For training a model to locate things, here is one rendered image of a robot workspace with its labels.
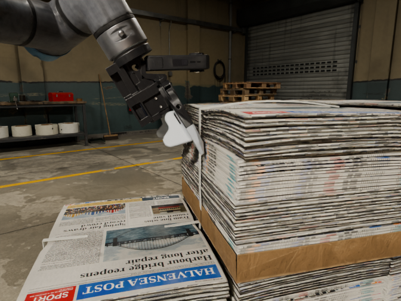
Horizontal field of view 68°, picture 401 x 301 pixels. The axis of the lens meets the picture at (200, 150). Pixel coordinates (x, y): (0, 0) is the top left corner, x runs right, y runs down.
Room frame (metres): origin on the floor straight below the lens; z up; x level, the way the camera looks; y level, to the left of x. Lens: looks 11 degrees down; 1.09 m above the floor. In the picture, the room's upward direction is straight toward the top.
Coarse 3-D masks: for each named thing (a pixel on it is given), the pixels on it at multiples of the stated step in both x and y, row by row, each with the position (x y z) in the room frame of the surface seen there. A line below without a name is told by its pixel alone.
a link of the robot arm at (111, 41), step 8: (120, 24) 0.49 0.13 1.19; (128, 24) 0.50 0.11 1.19; (136, 24) 0.52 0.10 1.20; (104, 32) 0.49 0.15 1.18; (112, 32) 0.49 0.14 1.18; (120, 32) 0.49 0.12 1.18; (128, 32) 0.50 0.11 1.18; (136, 32) 0.51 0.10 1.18; (104, 40) 0.50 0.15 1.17; (112, 40) 0.49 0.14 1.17; (120, 40) 0.50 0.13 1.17; (128, 40) 0.50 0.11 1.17; (136, 40) 0.50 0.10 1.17; (144, 40) 0.52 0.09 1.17; (104, 48) 0.51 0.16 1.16; (112, 48) 0.50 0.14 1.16; (120, 48) 0.50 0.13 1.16; (128, 48) 0.50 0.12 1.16; (112, 56) 0.50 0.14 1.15; (120, 56) 0.51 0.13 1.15
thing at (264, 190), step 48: (240, 144) 0.37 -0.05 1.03; (288, 144) 0.37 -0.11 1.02; (336, 144) 0.39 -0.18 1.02; (384, 144) 0.41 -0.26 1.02; (240, 192) 0.36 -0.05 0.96; (288, 192) 0.38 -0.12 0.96; (336, 192) 0.40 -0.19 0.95; (384, 192) 0.42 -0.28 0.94; (240, 240) 0.37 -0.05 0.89; (288, 240) 0.38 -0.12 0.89; (336, 240) 0.40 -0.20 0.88
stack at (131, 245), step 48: (48, 240) 0.49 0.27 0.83; (96, 240) 0.49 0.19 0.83; (144, 240) 0.49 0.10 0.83; (192, 240) 0.49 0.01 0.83; (48, 288) 0.36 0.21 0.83; (96, 288) 0.36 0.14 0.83; (144, 288) 0.36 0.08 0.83; (192, 288) 0.37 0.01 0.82; (240, 288) 0.39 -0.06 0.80; (288, 288) 0.41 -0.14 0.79; (336, 288) 0.45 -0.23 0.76; (384, 288) 0.48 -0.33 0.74
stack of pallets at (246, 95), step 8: (224, 88) 7.24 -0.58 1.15; (232, 88) 7.05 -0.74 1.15; (240, 88) 6.86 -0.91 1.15; (248, 88) 7.03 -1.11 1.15; (256, 88) 7.13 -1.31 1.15; (264, 88) 7.22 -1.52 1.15; (272, 88) 7.42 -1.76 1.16; (224, 96) 7.16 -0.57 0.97; (232, 96) 6.99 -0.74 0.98; (240, 96) 6.82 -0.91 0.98; (248, 96) 6.83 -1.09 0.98; (256, 96) 7.15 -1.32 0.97; (272, 96) 7.51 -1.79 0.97
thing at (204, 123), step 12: (216, 108) 0.56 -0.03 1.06; (228, 108) 0.57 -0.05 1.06; (240, 108) 0.57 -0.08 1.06; (252, 108) 0.57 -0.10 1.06; (264, 108) 0.57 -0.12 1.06; (276, 108) 0.57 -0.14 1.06; (288, 108) 0.57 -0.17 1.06; (300, 108) 0.56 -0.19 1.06; (204, 120) 0.55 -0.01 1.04; (204, 132) 0.54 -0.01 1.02; (204, 144) 0.54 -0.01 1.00; (204, 156) 0.54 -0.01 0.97; (204, 168) 0.53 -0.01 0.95; (204, 180) 0.52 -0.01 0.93; (204, 204) 0.53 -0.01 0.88
